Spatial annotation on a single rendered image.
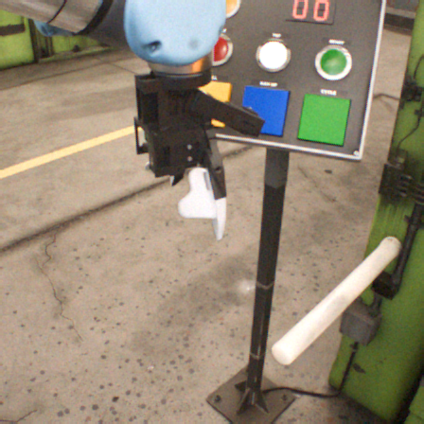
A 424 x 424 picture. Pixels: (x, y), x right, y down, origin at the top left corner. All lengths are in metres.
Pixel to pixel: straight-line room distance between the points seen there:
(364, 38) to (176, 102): 0.37
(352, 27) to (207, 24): 0.50
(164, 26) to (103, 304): 1.61
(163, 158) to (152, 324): 1.25
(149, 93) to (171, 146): 0.07
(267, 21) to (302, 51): 0.08
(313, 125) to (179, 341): 1.11
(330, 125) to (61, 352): 1.28
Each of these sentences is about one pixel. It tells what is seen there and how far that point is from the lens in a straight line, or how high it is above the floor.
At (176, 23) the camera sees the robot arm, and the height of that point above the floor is 1.23.
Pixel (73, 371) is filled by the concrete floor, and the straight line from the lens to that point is 1.66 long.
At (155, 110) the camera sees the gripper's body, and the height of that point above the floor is 1.09.
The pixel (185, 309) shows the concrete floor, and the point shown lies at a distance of 1.79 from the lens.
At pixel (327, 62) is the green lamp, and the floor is 1.09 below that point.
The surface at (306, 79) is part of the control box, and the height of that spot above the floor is 1.06.
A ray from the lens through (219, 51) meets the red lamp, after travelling 0.81.
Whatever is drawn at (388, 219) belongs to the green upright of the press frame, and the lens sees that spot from 1.14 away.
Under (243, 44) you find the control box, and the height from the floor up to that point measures 1.10.
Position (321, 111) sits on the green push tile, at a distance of 0.76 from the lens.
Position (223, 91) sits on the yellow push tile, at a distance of 0.79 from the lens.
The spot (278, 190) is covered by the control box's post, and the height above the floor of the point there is 0.79.
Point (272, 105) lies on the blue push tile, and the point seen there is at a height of 1.02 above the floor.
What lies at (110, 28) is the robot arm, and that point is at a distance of 0.33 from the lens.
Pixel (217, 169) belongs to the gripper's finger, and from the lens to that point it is 0.55.
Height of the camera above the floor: 1.29
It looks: 34 degrees down
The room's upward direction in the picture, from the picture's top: straight up
